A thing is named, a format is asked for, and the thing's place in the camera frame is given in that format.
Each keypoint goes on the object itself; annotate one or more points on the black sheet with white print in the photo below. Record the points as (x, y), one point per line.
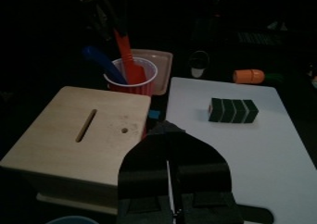
(262, 38)

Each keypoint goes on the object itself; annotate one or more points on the grey-blue bowl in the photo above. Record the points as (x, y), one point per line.
(72, 220)

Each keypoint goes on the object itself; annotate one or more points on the small blue-faced block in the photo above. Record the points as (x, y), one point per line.
(154, 114)

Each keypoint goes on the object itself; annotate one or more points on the wooden box with red front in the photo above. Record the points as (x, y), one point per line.
(78, 135)

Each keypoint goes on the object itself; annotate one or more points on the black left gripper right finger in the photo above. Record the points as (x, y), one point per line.
(202, 178)

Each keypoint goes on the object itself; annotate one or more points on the white cutting board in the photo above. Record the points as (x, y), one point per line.
(256, 159)

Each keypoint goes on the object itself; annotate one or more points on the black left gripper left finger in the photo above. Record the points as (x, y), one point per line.
(145, 178)

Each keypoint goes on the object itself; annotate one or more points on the red plastic cup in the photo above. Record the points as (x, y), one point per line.
(145, 86)

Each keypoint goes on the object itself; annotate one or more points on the dark green toy sushi roll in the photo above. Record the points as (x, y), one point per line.
(233, 111)

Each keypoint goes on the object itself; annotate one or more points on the orange toy carrot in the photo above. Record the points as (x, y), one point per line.
(249, 76)

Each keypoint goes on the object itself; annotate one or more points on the blue plastic utensil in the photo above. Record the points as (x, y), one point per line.
(105, 64)

